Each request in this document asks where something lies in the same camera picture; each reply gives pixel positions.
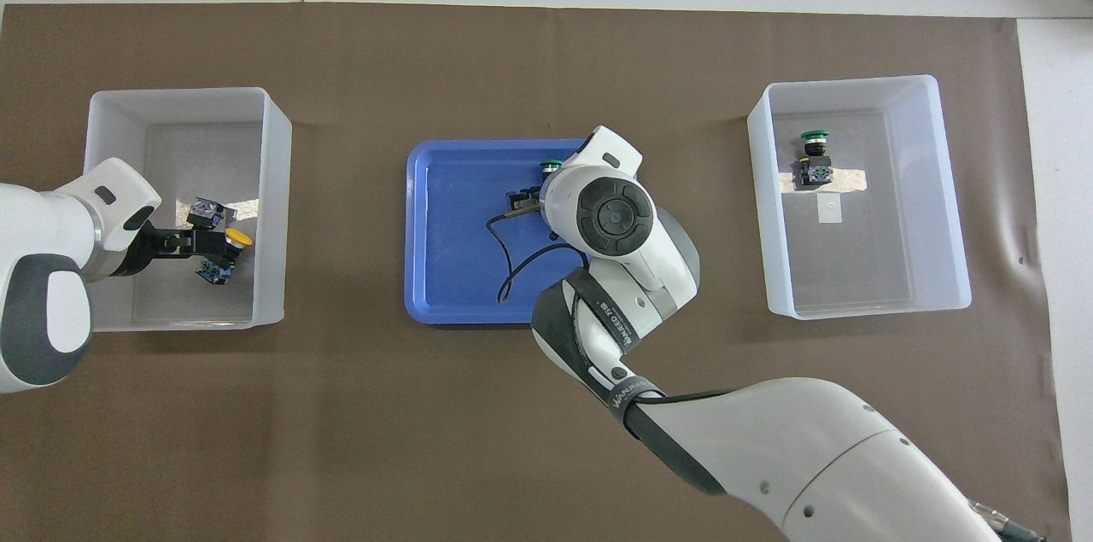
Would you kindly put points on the translucent white plastic box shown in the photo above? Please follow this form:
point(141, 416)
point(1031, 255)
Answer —
point(854, 269)
point(102, 124)

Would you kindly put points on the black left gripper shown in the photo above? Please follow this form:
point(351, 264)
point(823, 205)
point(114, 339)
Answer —
point(154, 247)

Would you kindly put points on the blue plastic tray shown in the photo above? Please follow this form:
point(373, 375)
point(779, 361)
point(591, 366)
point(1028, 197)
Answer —
point(452, 269)

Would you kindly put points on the small white paper label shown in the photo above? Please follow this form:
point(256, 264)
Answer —
point(830, 211)

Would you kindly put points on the yellow push button switch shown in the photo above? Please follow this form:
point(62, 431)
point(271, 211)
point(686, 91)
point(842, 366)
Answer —
point(240, 239)
point(203, 212)

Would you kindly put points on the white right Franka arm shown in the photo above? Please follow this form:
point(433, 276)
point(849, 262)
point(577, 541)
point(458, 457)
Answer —
point(768, 457)

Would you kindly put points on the brown paper table mat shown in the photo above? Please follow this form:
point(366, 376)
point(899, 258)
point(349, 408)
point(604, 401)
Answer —
point(341, 440)

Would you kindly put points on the green push button switch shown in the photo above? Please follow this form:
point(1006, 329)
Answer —
point(815, 171)
point(551, 165)

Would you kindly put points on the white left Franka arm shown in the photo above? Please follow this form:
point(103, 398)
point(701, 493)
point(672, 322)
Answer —
point(51, 226)

